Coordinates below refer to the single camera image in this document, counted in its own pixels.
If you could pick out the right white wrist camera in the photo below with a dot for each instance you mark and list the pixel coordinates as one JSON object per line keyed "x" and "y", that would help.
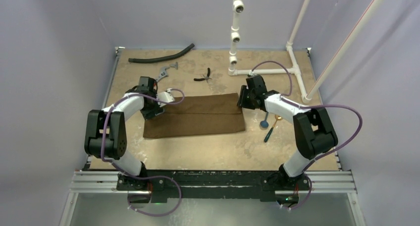
{"x": 252, "y": 74}

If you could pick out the aluminium frame rail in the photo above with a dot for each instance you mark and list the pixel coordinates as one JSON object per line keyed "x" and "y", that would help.
{"x": 96, "y": 201}

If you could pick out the blue spoon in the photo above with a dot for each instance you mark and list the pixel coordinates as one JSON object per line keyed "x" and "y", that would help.
{"x": 264, "y": 124}

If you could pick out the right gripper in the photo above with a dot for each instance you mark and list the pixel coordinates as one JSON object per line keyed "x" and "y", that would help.
{"x": 244, "y": 99}

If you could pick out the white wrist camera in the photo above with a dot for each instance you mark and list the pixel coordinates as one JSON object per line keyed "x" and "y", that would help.
{"x": 165, "y": 97}
{"x": 252, "y": 74}

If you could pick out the red handled adjustable wrench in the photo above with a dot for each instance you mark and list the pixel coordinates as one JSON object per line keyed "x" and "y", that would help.
{"x": 163, "y": 71}

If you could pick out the black pliers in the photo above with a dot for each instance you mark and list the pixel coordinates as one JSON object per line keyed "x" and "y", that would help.
{"x": 205, "y": 77}

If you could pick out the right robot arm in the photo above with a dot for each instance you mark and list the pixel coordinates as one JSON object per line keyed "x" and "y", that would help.
{"x": 313, "y": 129}

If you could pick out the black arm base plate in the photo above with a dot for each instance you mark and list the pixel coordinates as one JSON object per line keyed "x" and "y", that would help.
{"x": 265, "y": 185}

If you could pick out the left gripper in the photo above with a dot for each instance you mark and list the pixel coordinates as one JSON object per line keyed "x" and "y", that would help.
{"x": 157, "y": 110}

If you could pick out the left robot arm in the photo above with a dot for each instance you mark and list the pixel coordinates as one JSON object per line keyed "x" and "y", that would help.
{"x": 106, "y": 137}

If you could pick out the brown cloth napkin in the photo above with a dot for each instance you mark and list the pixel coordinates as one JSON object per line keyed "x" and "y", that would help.
{"x": 196, "y": 116}

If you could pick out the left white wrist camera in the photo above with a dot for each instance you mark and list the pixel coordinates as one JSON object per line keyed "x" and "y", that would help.
{"x": 165, "y": 97}

